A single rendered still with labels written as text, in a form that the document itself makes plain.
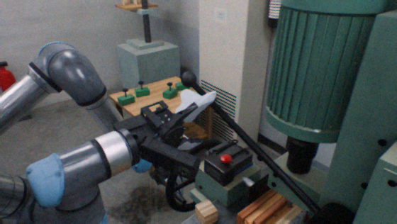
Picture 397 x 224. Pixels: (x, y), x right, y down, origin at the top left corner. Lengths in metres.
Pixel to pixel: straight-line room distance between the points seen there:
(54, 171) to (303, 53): 0.42
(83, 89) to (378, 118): 0.69
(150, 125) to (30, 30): 2.88
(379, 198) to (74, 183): 0.41
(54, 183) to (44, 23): 2.96
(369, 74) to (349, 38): 0.06
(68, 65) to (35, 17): 2.52
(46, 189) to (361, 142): 0.48
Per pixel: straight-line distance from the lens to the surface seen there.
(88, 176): 0.48
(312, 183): 0.65
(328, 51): 0.47
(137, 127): 0.55
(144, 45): 2.82
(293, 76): 0.49
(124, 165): 0.50
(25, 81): 0.95
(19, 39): 3.36
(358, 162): 0.51
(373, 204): 0.38
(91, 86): 0.83
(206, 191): 0.83
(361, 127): 0.48
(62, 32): 3.41
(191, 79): 0.59
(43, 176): 0.47
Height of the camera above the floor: 1.48
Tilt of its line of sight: 30 degrees down
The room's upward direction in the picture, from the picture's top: straight up
